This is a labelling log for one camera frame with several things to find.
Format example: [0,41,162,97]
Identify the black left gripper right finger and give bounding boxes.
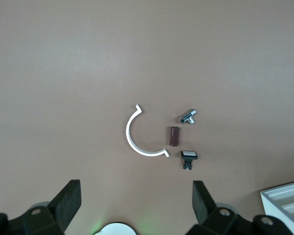
[186,181,292,235]

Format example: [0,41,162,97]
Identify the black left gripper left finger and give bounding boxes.
[0,180,82,235]

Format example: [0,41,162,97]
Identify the white-capped black push button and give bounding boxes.
[179,150,198,171]

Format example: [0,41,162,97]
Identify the white drawer cabinet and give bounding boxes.
[260,180,294,235]

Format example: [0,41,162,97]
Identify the brown cylinder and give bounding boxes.
[168,126,181,147]

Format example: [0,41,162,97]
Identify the chrome metal fitting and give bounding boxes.
[180,108,198,125]

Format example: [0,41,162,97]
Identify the white half-ring clamp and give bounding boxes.
[125,104,170,158]

